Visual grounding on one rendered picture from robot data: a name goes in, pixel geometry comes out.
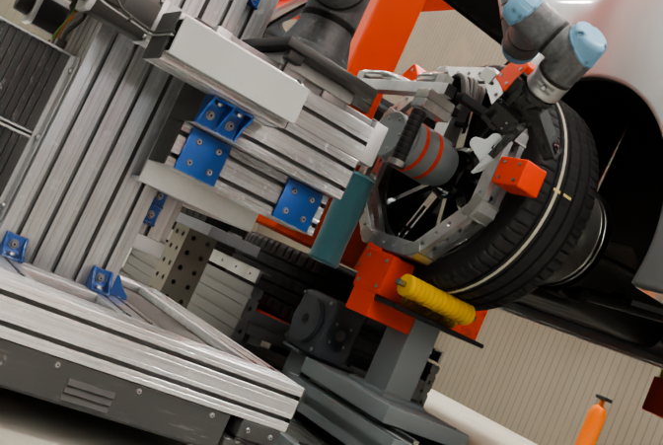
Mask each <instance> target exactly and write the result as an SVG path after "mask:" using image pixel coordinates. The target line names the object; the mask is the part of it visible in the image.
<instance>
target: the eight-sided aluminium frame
mask: <svg viewBox="0 0 663 445"><path fill-rule="evenodd" d="M432 72H447V73H448V74H449V76H451V77H452V76H453V75H454V74H456V73H463V74H464V75H466V76H467V77H473V78H476V79H477V80H478V82H479V85H480V86H484V87H485V90H486V91H487V92H488V95H489V98H490V101H491V104H493V103H494V102H495V101H496V100H497V99H498V98H499V97H500V96H501V95H502V94H503V93H504V92H503V91H502V89H501V87H500V85H499V83H498V82H497V80H496V78H495V77H496V76H497V75H498V74H499V73H500V72H499V71H498V70H496V69H495V68H488V67H487V66H486V67H449V66H446V65H445V66H439V67H438V68H437V69H436V70H434V71H432ZM413 98H414V97H411V96H404V97H403V98H401V99H400V100H399V101H398V102H397V103H396V104H394V105H393V106H392V107H389V109H388V110H387V111H386V112H385V113H384V115H383V117H382V118H381V119H380V121H381V120H382V119H383V118H384V117H385V116H386V115H388V114H389V113H391V112H394V111H401V112H402V113H404V114H405V115H407V116H409V115H410V112H411V110H412V109H413V107H412V106H411V103H412V100H413ZM528 139H529V135H528V129H527V128H526V129H525V130H524V131H523V132H522V133H521V134H520V135H519V136H518V137H517V138H516V139H515V140H514V141H513V142H512V141H511V142H510V143H509V144H508V145H507V146H506V147H505V148H504V149H503V150H502V151H501V152H500V153H499V154H498V155H497V156H496V157H495V158H494V159H493V160H492V161H491V162H490V163H489V164H488V165H487V166H486V167H485V168H484V169H483V172H482V174H481V176H480V179H479V182H478V185H477V187H476V189H475V192H474V194H473V196H472V198H471V200H470V201H469V203H468V204H466V205H465V206H463V207H462V208H461V209H459V210H458V211H456V212H455V213H454V214H452V215H451V216H449V217H448V218H447V219H445V220H444V221H442V222H441V223H440V224H438V225H437V226H435V227H434V228H433V229H431V230H430V231H428V232H427V233H426V234H424V235H423V236H422V237H420V238H419V239H417V240H416V241H415V242H412V241H409V240H405V239H402V238H399V237H396V236H392V235H389V234H386V231H385V225H384V219H383V213H382V207H381V201H380V195H379V190H378V187H379V183H380V180H381V178H382V176H383V175H384V172H385V170H386V168H387V166H388V164H386V163H385V161H384V159H382V158H381V157H379V156H376V158H375V160H374V162H373V165H372V167H366V166H360V168H359V171H358V172H359V173H361V174H363V175H365V176H367V177H369V178H371V179H372V180H373V181H374V183H375V185H374V187H373V188H372V191H371V193H370V196H369V198H368V201H367V203H366V206H365V208H364V211H363V213H362V215H361V217H360V219H359V224H360V235H361V239H362V242H364V243H366V244H368V243H369V242H371V243H373V244H374V245H376V246H378V247H380V248H382V249H384V250H387V251H389V252H391V253H392V254H394V255H396V256H399V257H402V258H405V259H408V260H413V261H416V262H417V263H419V264H425V265H429V264H431V263H432V262H434V261H436V260H437V259H438V258H440V257H441V256H443V255H444V254H446V253H447V252H449V251H450V250H451V249H453V248H454V247H456V246H457V245H459V244H460V243H462V242H463V241H465V240H466V239H467V238H469V237H470V236H471V235H472V234H474V233H475V232H477V231H478V230H480V229H481V228H482V227H486V226H487V225H488V223H490V222H491V221H493V220H494V217H495V215H496V213H497V212H498V211H499V209H498V208H499V206H500V203H501V201H502V199H503V196H504V194H505V192H506V190H504V189H503V188H501V187H500V186H498V185H496V184H494V183H493V182H492V178H493V176H494V174H495V171H496V169H497V167H498V164H499V162H500V160H501V157H502V156H505V157H512V158H518V159H520V158H521V155H522V153H523V151H524V149H526V144H527V141H528Z"/></svg>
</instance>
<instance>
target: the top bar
mask: <svg viewBox="0 0 663 445"><path fill-rule="evenodd" d="M359 79H361V78H359ZM361 80H362V81H364V82H365V83H367V84H368V85H370V86H372V87H373V88H375V89H376V90H378V94H384V95H397V96H411V97H413V96H415V94H416V91H417V89H418V88H430V89H433V90H435V92H437V93H438V94H440V95H441V96H442V97H444V98H445V99H450V100H452V99H453V97H454V95H455V93H456V91H457V88H455V87H454V86H453V85H451V84H450V83H439V82H420V81H401V80H381V79H361Z"/></svg>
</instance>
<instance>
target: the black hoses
mask: <svg viewBox="0 0 663 445"><path fill-rule="evenodd" d="M452 78H453V79H454V81H453V83H452V85H453V86H454V87H455V88H457V91H456V93H455V95H454V97H453V99H452V100H450V99H447V100H449V101H450V102H451V103H453V104H454V105H455V107H454V110H453V112H452V114H451V116H453V117H458V115H459V113H460V110H458V109H457V105H458V104H461V105H463V106H464V107H466V108H467V109H469V110H470V111H472V112H473V113H475V114H476V115H479V116H482V115H483V114H484V113H485V112H486V110H487V108H486V107H484V106H483V105H482V101H483V98H484V95H485V87H484V86H480V85H479V82H478V80H477V79H476V78H473V77H467V76H466V75H464V74H463V73H456V74H454V75H453V76H452ZM454 125H455V126H457V127H462V128H468V126H469V125H468V124H467V123H466V122H463V121H455V123H454Z"/></svg>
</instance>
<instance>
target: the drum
mask: <svg viewBox="0 0 663 445"><path fill-rule="evenodd" d="M407 120H408V116H407V115H405V114H404V113H402V112H401V111H394V112H391V113H389V114H388V115H386V116H385V117H384V118H383V119H382V120H381V121H380V122H379V123H381V124H382V125H384V126H386V127H387V128H388V131H387V133H386V136H385V138H384V140H383V142H382V145H381V147H380V149H379V151H378V154H377V156H379V157H381V158H382V159H384V161H385V163H386V164H387V161H388V159H389V157H390V156H391V157H392V154H393V152H394V149H395V147H396V146H397V143H398V141H399V138H400V136H401V134H402V131H403V130H404V127H405V123H406V121H407ZM458 164H459V155H458V152H457V150H456V149H455V148H454V147H453V144H452V143H451V141H450V140H448V139H447V138H445V137H443V136H442V135H441V134H439V133H438V132H436V131H435V130H433V129H431V128H430V127H428V126H427V125H425V124H424V123H423V124H422V125H421V127H420V129H419V130H418V133H417V135H416V138H415V140H414V142H413V144H412V146H411V149H410V151H409V153H408V156H407V157H406V160H405V168H404V169H403V170H399V169H396V168H394V167H393V168H394V169H396V170H398V171H400V172H401V173H403V174H405V175H406V176H408V177H409V178H411V179H413V180H415V181H416V182H418V183H420V184H422V185H432V186H440V185H443V184H445V183H447V182H448V181H449V180H450V179H451V178H452V177H453V175H454V174H455V172H456V170H457V167H458Z"/></svg>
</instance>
